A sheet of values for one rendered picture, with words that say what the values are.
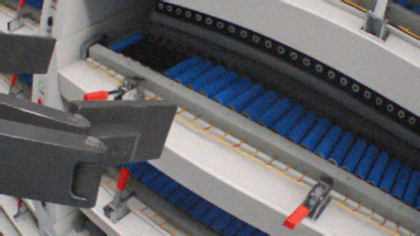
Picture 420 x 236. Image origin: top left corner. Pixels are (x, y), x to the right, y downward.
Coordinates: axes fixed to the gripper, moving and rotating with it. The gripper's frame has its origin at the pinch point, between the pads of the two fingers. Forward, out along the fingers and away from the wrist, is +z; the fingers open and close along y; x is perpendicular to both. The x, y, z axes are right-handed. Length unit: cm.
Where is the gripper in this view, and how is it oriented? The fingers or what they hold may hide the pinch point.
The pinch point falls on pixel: (78, 83)
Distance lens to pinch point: 24.5
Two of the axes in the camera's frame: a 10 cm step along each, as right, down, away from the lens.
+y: 7.8, 4.2, -4.6
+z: 5.1, -0.3, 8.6
